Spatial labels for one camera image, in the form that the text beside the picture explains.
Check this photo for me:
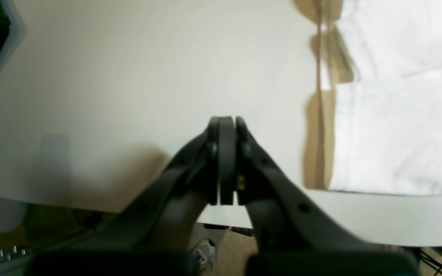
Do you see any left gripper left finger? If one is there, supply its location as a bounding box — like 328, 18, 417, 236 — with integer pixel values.
25, 117, 219, 276

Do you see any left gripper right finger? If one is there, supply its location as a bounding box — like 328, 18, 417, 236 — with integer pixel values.
218, 117, 419, 276

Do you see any white printed T-shirt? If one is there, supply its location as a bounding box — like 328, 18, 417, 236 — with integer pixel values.
326, 0, 442, 196

